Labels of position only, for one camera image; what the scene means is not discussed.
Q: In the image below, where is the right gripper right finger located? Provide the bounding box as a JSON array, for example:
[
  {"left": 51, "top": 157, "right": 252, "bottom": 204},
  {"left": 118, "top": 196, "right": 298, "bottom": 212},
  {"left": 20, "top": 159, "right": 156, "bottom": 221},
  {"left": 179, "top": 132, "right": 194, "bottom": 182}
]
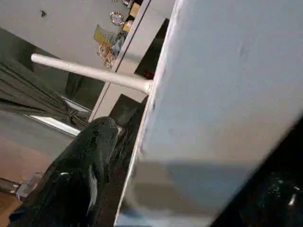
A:
[{"left": 212, "top": 113, "right": 303, "bottom": 227}]

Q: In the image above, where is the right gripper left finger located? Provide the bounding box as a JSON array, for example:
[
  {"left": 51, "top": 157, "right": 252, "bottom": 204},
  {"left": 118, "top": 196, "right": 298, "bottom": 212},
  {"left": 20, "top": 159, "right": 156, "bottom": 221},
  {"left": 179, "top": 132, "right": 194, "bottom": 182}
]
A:
[{"left": 9, "top": 116, "right": 120, "bottom": 227}]

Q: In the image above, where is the white plastic table top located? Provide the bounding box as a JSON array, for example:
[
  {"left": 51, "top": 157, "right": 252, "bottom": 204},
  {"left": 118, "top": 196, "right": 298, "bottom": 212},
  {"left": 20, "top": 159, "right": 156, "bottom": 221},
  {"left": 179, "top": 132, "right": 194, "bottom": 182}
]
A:
[{"left": 113, "top": 0, "right": 303, "bottom": 227}]

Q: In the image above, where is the white plastic table leg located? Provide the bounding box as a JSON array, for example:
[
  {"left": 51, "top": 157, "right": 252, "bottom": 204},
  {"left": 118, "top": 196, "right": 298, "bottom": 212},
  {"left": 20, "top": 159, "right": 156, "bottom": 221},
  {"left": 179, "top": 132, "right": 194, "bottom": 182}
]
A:
[{"left": 30, "top": 53, "right": 153, "bottom": 94}]

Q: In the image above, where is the grey curtain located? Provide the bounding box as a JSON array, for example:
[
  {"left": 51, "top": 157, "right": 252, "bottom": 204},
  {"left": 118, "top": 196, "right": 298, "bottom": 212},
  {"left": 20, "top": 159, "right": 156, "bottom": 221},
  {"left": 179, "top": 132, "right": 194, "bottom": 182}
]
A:
[{"left": 0, "top": 27, "right": 91, "bottom": 133}]

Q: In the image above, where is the yellow decor on cabinet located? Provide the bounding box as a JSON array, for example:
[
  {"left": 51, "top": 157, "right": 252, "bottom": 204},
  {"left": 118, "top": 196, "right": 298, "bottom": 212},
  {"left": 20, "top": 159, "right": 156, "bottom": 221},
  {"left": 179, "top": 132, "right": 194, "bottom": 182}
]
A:
[{"left": 93, "top": 24, "right": 129, "bottom": 69}]

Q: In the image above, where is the white cabinet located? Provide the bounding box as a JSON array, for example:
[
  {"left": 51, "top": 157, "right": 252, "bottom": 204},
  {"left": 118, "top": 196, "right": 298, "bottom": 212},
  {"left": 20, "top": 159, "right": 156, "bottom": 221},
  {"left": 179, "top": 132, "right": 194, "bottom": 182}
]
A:
[{"left": 88, "top": 0, "right": 177, "bottom": 124}]

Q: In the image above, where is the grey object on cabinet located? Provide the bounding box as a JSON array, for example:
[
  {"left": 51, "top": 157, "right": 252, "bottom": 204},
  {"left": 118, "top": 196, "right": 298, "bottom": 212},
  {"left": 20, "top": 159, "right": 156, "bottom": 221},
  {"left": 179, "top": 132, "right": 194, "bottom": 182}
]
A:
[{"left": 109, "top": 10, "right": 125, "bottom": 26}]

